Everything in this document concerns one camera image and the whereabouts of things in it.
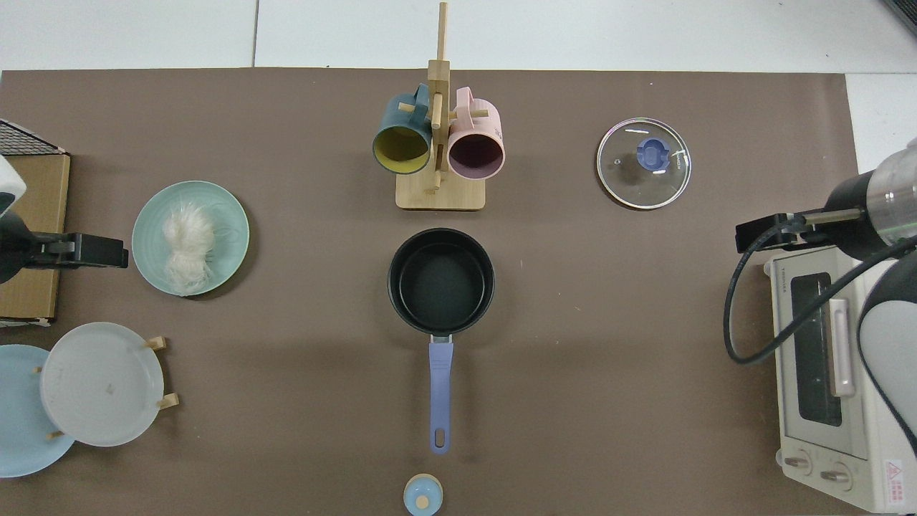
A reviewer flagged white vermicelli bundle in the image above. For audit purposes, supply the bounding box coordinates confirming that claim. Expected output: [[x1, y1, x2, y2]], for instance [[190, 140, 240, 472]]
[[161, 202, 217, 296]]

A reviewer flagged glass lid with blue knob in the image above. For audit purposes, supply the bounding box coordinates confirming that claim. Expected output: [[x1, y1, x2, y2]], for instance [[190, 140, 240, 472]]
[[596, 117, 693, 210]]

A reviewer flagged grey white plate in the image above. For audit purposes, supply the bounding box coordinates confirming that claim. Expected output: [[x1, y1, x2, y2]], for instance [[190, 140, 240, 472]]
[[39, 322, 165, 448]]

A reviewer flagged pale green plate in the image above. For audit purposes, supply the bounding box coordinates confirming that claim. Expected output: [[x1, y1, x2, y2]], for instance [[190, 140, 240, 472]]
[[131, 180, 251, 297]]

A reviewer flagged wooden plate rack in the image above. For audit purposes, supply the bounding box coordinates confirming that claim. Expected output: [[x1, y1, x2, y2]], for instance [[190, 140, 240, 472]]
[[34, 335, 180, 439]]

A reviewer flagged light blue plate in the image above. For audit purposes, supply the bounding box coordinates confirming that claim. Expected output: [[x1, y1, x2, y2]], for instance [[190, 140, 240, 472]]
[[0, 344, 77, 479]]

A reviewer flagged pale toaster oven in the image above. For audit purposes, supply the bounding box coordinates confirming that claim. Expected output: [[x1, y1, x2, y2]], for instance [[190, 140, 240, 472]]
[[763, 244, 917, 513]]

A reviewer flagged dark ribbed object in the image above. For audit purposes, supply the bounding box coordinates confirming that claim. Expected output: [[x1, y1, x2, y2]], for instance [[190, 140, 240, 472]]
[[885, 0, 917, 37]]

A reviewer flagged brown table cloth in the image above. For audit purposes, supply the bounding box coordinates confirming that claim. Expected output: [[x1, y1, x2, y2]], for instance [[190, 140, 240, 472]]
[[0, 68, 868, 516]]

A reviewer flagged pink mug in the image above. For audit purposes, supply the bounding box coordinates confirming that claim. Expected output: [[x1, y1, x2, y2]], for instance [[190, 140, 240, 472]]
[[447, 87, 506, 180]]

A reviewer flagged teal mug with yellow inside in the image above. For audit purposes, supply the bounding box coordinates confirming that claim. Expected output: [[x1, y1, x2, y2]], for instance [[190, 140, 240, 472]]
[[372, 83, 434, 175]]

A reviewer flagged wooden cup stand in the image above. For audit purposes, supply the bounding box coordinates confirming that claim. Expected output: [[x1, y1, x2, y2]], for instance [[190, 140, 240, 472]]
[[395, 1, 486, 211]]

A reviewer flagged small blue round thing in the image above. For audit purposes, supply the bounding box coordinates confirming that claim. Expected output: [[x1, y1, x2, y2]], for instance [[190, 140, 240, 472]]
[[403, 474, 444, 516]]

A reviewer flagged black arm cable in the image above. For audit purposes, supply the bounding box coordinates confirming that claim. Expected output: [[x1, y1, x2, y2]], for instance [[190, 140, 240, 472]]
[[723, 215, 917, 366]]

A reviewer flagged black pot with purple handle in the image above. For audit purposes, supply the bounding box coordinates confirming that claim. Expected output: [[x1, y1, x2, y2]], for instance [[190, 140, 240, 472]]
[[387, 228, 496, 455]]

